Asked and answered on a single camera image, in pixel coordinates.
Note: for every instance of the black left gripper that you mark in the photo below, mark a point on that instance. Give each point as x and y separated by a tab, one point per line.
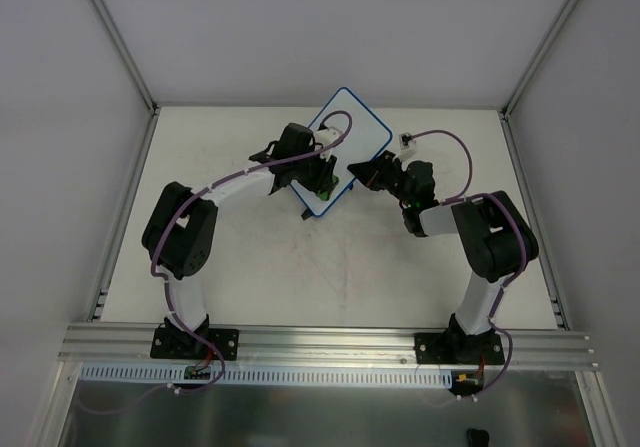
323	178

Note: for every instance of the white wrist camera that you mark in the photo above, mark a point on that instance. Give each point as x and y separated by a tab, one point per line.
324	139
407	147

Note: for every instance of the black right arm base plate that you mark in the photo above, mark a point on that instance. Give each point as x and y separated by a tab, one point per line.
442	348

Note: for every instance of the green whiteboard eraser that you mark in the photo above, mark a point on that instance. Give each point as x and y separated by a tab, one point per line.
325	190

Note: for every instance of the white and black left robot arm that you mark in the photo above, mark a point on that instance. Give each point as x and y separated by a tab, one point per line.
180	232

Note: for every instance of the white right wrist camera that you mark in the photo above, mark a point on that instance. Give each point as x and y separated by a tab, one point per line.
407	147

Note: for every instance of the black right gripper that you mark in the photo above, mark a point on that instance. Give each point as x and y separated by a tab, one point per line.
382	173

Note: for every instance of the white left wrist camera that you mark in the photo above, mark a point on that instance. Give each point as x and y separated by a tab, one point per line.
324	139

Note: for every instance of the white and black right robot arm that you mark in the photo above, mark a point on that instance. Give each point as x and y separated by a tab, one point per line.
497	243

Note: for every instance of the blue framed whiteboard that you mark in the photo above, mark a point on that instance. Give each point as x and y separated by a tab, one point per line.
368	138

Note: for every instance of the aluminium mounting rail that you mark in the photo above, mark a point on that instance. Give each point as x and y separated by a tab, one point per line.
554	350

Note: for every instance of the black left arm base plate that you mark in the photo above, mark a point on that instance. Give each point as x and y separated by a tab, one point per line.
225	342

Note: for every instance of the aluminium left frame post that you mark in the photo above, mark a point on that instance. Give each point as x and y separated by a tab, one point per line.
116	39

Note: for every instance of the aluminium right frame post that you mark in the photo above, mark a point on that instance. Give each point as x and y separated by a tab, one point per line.
540	54

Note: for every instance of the aluminium frame post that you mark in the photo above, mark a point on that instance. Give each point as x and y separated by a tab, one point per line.
116	39
540	54

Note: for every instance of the white slotted cable duct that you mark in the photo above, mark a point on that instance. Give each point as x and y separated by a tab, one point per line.
269	376

